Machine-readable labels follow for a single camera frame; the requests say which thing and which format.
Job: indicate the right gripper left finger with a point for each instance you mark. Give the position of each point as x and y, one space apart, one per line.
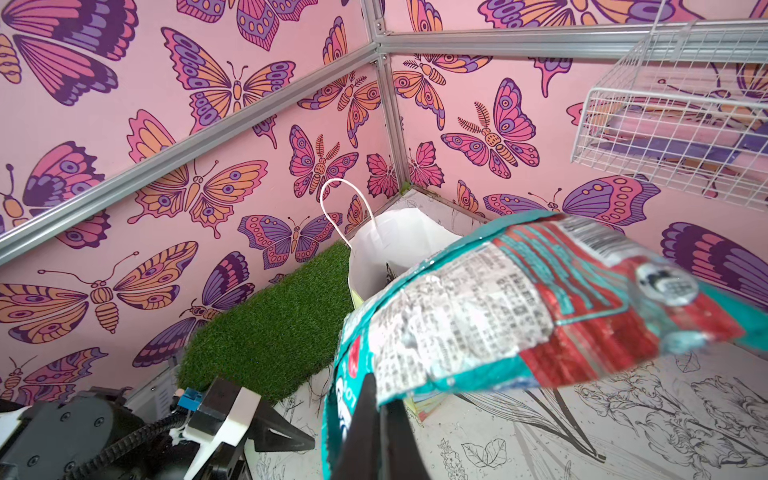
359 457

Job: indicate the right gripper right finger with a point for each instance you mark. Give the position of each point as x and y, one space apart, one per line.
401 457

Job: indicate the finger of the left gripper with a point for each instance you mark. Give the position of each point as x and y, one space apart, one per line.
271 432

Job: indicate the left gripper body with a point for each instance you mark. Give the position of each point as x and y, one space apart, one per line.
218 425

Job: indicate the white paper bag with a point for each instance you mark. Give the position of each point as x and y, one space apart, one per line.
409 229

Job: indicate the teal mint candy bag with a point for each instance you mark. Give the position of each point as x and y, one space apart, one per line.
531 300

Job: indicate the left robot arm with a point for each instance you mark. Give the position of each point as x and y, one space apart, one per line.
95 436

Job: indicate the green artificial grass mat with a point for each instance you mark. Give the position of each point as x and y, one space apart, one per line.
280 337

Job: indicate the white wire basket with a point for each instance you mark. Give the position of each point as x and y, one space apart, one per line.
686 107

